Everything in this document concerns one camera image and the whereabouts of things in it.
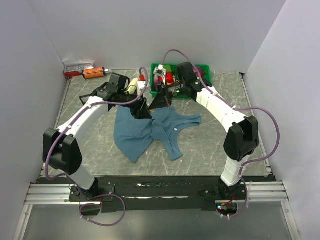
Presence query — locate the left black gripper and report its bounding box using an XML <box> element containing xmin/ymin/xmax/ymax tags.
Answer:
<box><xmin>117</xmin><ymin>88</ymin><xmax>152</xmax><ymax>120</ymax></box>

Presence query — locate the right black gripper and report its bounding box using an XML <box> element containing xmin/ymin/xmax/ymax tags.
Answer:
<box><xmin>149</xmin><ymin>80</ymin><xmax>186</xmax><ymax>111</ymax></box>

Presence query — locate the blue tank top garment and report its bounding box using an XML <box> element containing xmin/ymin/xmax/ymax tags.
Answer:
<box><xmin>113</xmin><ymin>106</ymin><xmax>202</xmax><ymax>163</ymax></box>

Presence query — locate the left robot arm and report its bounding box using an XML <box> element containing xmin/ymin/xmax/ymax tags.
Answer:
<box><xmin>42</xmin><ymin>73</ymin><xmax>152</xmax><ymax>201</ymax></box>

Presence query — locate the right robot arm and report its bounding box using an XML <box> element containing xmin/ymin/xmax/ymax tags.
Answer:
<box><xmin>150</xmin><ymin>62</ymin><xmax>259</xmax><ymax>200</ymax></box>

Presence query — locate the red bell pepper toy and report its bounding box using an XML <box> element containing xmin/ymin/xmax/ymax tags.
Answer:
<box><xmin>165</xmin><ymin>72</ymin><xmax>175</xmax><ymax>84</ymax></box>

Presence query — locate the white daikon radish toy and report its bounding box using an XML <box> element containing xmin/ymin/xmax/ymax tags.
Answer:
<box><xmin>124</xmin><ymin>78</ymin><xmax>139</xmax><ymax>96</ymax></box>

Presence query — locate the green bell pepper toy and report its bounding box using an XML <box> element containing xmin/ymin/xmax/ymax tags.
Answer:
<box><xmin>164</xmin><ymin>65</ymin><xmax>172</xmax><ymax>73</ymax></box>

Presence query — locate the purple onion toy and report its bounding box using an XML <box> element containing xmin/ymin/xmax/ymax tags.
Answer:
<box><xmin>193</xmin><ymin>66</ymin><xmax>206</xmax><ymax>78</ymax></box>

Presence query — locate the green plastic tray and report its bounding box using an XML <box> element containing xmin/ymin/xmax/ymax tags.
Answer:
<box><xmin>149</xmin><ymin>63</ymin><xmax>212</xmax><ymax>98</ymax></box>

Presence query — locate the black folding stand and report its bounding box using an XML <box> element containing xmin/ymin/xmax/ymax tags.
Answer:
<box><xmin>79</xmin><ymin>94</ymin><xmax>91</xmax><ymax>105</ymax></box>

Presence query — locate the orange black cylinder tool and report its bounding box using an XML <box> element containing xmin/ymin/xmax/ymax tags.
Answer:
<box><xmin>82</xmin><ymin>67</ymin><xmax>111</xmax><ymax>80</ymax></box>

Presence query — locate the red white box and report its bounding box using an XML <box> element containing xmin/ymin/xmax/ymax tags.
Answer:
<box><xmin>63</xmin><ymin>63</ymin><xmax>94</xmax><ymax>78</ymax></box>

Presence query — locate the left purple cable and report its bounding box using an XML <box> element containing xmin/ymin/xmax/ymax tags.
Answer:
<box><xmin>44</xmin><ymin>66</ymin><xmax>150</xmax><ymax>227</ymax></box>

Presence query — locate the purple cable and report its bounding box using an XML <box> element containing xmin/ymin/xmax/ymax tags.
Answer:
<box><xmin>44</xmin><ymin>66</ymin><xmax>150</xmax><ymax>227</ymax></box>
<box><xmin>161</xmin><ymin>48</ymin><xmax>281</xmax><ymax>220</ymax></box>

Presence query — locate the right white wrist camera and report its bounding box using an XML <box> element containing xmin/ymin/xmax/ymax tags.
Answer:
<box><xmin>153</xmin><ymin>64</ymin><xmax>167</xmax><ymax>84</ymax></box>

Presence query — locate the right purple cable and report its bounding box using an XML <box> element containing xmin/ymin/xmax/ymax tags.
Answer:
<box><xmin>161</xmin><ymin>48</ymin><xmax>281</xmax><ymax>220</ymax></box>

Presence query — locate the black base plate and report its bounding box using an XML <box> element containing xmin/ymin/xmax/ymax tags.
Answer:
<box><xmin>68</xmin><ymin>175</ymin><xmax>248</xmax><ymax>215</ymax></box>

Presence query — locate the aluminium frame rail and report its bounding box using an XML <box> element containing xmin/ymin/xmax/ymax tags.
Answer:
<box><xmin>13</xmin><ymin>181</ymin><xmax>301</xmax><ymax>240</ymax></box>

